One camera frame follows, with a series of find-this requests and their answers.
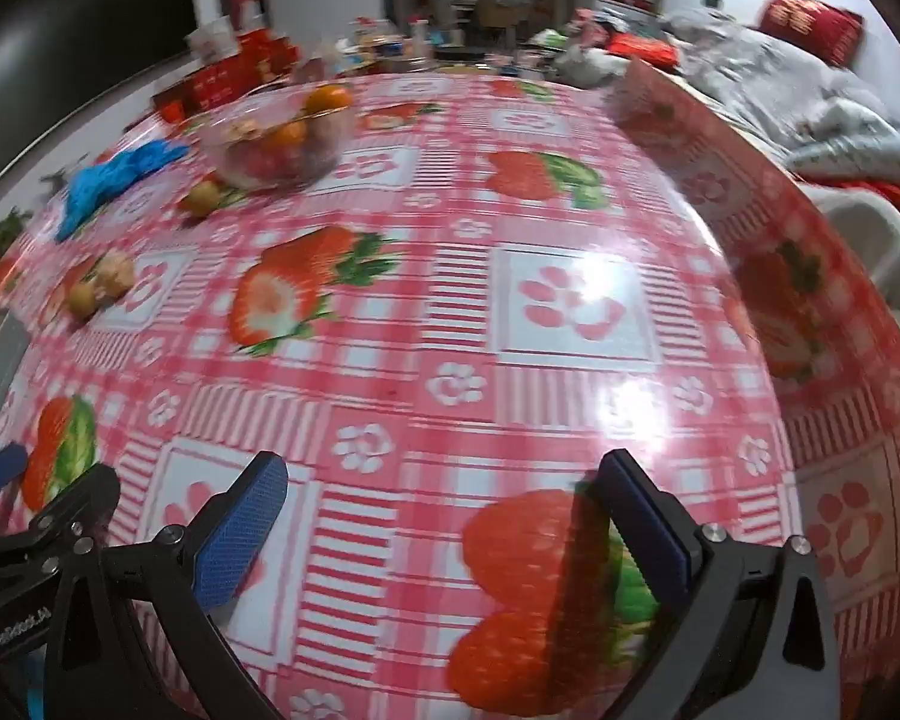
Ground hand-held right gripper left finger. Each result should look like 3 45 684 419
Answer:
41 452 290 720

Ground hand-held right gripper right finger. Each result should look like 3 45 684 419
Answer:
596 450 845 720

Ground orange mandarin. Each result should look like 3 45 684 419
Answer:
302 85 352 115
259 122 308 155

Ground strawberry print red tablecloth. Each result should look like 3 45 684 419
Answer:
0 60 900 720

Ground blue disposable gloves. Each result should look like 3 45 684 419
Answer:
54 144 190 241

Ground pile of cherry tomatoes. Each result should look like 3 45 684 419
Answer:
225 142 331 185

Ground white plastic chair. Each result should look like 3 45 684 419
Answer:
817 187 900 308

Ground red gift box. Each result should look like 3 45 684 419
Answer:
232 28 301 83
154 64 245 117

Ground black television screen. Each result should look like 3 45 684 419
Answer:
0 0 196 181

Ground grey blanket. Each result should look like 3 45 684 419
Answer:
660 7 900 188

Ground red cloth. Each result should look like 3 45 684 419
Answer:
607 34 680 68

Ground white tissue box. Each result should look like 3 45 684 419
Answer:
187 15 237 61

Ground red embroidered pillow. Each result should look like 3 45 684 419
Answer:
756 0 865 68

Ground wooden chair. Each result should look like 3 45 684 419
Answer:
476 0 530 46

